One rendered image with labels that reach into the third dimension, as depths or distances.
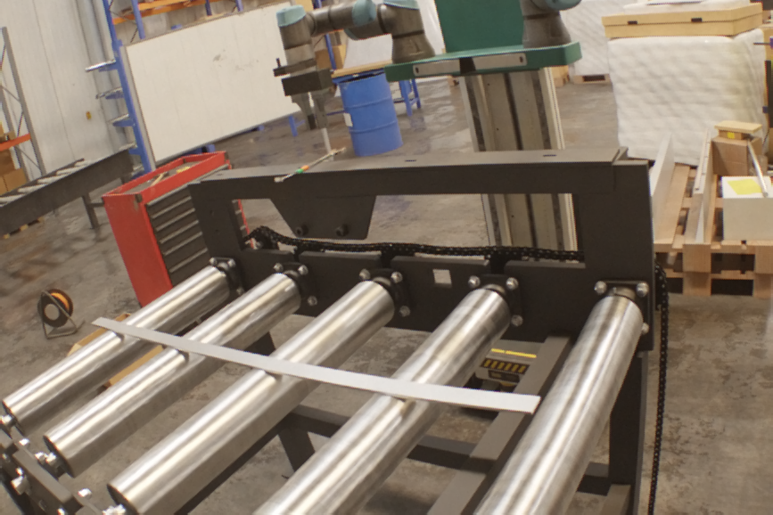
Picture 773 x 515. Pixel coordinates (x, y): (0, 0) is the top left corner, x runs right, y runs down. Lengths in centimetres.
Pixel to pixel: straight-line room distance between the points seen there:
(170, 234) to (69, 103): 880
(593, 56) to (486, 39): 747
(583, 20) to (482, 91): 732
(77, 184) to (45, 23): 615
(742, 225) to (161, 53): 504
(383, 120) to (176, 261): 391
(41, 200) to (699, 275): 572
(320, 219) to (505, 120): 86
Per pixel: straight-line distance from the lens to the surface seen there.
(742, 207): 285
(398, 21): 201
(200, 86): 596
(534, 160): 119
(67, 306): 457
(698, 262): 292
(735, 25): 429
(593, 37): 937
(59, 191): 643
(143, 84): 584
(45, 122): 1182
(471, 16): 202
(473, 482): 100
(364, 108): 681
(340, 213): 148
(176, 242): 350
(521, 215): 223
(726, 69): 426
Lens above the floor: 149
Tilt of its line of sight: 19 degrees down
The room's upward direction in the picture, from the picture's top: 13 degrees counter-clockwise
